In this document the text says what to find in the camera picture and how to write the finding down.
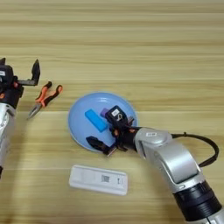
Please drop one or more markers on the blue rectangular block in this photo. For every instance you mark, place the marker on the blue rectangular block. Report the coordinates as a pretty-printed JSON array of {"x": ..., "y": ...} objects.
[{"x": 96, "y": 120}]

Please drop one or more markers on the left black box white label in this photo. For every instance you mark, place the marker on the left black box white label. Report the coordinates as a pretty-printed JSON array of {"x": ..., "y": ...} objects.
[{"x": 6, "y": 75}]

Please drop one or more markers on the light blue round plate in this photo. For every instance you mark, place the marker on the light blue round plate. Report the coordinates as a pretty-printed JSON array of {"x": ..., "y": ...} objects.
[{"x": 80, "y": 128}]

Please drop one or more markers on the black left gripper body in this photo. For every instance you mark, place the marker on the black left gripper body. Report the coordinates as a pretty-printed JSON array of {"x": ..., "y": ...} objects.
[{"x": 10, "y": 93}]

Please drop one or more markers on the black box white label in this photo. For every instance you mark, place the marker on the black box white label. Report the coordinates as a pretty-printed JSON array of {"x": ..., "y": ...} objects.
[
  {"x": 6, "y": 75},
  {"x": 115, "y": 115}
]

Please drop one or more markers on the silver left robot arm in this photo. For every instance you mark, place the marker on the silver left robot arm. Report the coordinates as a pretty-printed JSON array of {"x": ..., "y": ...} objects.
[{"x": 5, "y": 134}]

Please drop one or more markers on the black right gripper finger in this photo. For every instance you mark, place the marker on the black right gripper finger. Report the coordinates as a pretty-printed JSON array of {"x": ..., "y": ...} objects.
[
  {"x": 97, "y": 143},
  {"x": 131, "y": 120}
]

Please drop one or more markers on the orange black pliers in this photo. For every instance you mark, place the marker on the orange black pliers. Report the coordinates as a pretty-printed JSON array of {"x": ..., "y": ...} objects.
[{"x": 43, "y": 97}]

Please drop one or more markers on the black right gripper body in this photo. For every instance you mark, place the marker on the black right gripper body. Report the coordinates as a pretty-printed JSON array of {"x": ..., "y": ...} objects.
[{"x": 127, "y": 135}]

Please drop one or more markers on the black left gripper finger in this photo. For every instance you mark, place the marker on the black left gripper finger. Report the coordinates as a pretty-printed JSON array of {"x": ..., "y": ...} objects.
[
  {"x": 35, "y": 73},
  {"x": 2, "y": 61}
]

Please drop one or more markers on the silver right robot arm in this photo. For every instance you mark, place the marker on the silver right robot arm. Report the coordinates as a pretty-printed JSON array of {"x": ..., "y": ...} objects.
[{"x": 172, "y": 157}]

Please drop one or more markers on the right black box white label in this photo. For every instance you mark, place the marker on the right black box white label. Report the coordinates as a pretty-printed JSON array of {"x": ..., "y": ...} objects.
[{"x": 115, "y": 115}]

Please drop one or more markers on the white rectangular remote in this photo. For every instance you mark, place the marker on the white rectangular remote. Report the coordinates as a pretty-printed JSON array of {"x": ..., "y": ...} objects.
[{"x": 96, "y": 179}]

